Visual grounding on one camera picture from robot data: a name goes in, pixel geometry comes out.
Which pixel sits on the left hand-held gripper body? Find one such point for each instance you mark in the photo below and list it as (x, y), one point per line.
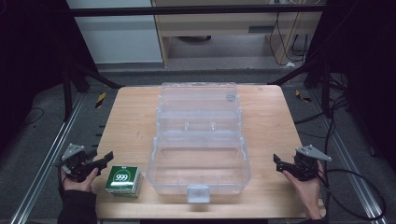
(76, 163)

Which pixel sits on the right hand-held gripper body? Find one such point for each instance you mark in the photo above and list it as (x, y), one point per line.
(306, 166)

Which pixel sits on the person's left hand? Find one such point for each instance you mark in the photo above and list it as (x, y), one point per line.
(81, 183)

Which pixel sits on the person's right hand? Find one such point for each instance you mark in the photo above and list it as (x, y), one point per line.
(306, 194)

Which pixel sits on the green and white carton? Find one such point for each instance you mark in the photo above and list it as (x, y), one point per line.
(123, 180)

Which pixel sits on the black yellow striped tape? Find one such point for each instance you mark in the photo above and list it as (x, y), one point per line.
(302, 97)
(100, 100)

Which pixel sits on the black stand leg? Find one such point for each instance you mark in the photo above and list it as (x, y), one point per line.
(311, 71)
(77, 77)

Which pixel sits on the clear plastic storage box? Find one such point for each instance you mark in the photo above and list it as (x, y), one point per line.
(199, 161)

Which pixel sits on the white plug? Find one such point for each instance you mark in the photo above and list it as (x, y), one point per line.
(290, 64)

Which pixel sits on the white cabinet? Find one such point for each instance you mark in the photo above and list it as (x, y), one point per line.
(118, 37)

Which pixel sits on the light wooden desk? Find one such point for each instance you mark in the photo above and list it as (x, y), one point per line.
(218, 25)

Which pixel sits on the aluminium floor rail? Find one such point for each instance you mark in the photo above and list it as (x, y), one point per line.
(46, 161)
(351, 165)

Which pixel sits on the black horizontal frame bar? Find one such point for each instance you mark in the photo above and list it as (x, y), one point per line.
(186, 11)

